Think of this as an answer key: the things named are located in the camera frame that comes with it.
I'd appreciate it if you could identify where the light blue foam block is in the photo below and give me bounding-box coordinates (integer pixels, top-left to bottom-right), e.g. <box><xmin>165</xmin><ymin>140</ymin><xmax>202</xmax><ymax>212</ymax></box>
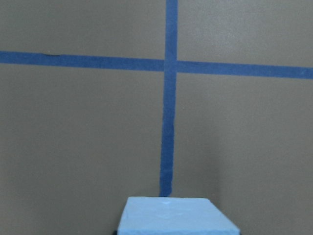
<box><xmin>117</xmin><ymin>197</ymin><xmax>241</xmax><ymax>235</ymax></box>

